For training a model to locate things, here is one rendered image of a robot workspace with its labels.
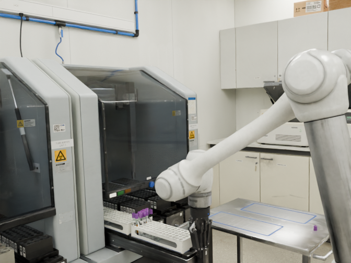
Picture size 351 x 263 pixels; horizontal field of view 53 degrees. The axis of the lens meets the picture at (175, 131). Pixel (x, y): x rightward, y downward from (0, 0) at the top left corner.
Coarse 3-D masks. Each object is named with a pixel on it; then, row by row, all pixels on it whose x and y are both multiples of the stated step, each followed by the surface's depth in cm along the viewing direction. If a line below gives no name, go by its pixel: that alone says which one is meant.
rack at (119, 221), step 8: (104, 208) 180; (104, 216) 168; (112, 216) 167; (120, 216) 167; (128, 216) 166; (104, 224) 166; (112, 224) 172; (120, 224) 159; (128, 224) 156; (128, 232) 157
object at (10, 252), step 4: (0, 252) 127; (4, 252) 127; (8, 252) 127; (12, 252) 128; (0, 256) 125; (4, 256) 126; (8, 256) 127; (12, 256) 128; (0, 260) 125; (4, 260) 126; (8, 260) 127; (12, 260) 128
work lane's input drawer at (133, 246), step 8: (104, 232) 164; (112, 232) 162; (112, 240) 161; (120, 240) 157; (128, 240) 153; (136, 240) 151; (128, 248) 154; (136, 248) 150; (144, 248) 147; (152, 248) 144; (160, 248) 142; (192, 248) 139; (144, 256) 147; (152, 256) 144; (160, 256) 141; (168, 256) 138; (176, 256) 136; (184, 256) 134; (192, 256) 135
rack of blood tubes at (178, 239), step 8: (144, 224) 154; (152, 224) 155; (160, 224) 154; (144, 232) 149; (152, 232) 146; (160, 232) 145; (168, 232) 145; (176, 232) 145; (184, 232) 144; (152, 240) 146; (160, 240) 151; (168, 240) 151; (176, 240) 137; (184, 240) 136; (176, 248) 138; (184, 248) 136
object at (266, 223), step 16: (224, 208) 188; (240, 208) 187; (256, 208) 186; (272, 208) 185; (288, 208) 185; (224, 224) 164; (240, 224) 163; (256, 224) 163; (272, 224) 162; (288, 224) 162; (304, 224) 161; (320, 224) 160; (240, 240) 206; (256, 240) 149; (272, 240) 145; (288, 240) 144; (304, 240) 144; (320, 240) 143; (240, 256) 207; (304, 256) 135; (320, 256) 137
